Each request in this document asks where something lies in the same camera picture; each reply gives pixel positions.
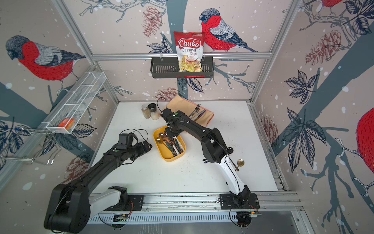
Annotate copper rose gold spoon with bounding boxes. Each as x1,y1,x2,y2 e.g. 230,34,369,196
158,132,176,155

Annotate white plastic spoon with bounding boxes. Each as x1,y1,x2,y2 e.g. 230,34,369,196
174,136,184,153

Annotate yellow plastic storage box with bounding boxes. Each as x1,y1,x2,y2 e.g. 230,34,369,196
153,126,187,162

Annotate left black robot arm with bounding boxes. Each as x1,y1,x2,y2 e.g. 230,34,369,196
44,133,153,234

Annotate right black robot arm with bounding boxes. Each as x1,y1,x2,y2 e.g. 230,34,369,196
161,108,251,204

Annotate black metal spoon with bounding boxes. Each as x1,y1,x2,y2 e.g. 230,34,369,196
225,147,234,155

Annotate orange box on shelf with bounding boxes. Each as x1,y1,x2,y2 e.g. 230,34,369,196
58,118,75,130

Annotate beige cloth napkin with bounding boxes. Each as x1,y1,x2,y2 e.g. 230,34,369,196
167,96,214,127

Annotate glass spice jar black lid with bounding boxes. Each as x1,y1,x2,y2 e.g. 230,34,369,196
148,103,160,120

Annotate glass spice jar brown contents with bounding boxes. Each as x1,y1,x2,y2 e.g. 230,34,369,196
141,104,151,119

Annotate red cassava chips bag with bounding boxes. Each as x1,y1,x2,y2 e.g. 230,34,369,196
174,31,205,72

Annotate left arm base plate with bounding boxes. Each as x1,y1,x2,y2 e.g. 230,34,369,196
105,195,145,212

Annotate black wall basket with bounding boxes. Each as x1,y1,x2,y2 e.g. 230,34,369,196
150,56,214,79

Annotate white wire shelf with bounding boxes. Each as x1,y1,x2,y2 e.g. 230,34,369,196
46,71,107,134

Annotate wire hook rack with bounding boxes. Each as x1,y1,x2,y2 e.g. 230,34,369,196
1,128,62,166

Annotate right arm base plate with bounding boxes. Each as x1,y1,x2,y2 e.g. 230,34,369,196
218,194,260,210

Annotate aluminium frame rail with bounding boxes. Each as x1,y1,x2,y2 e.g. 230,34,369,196
58,191,304,214

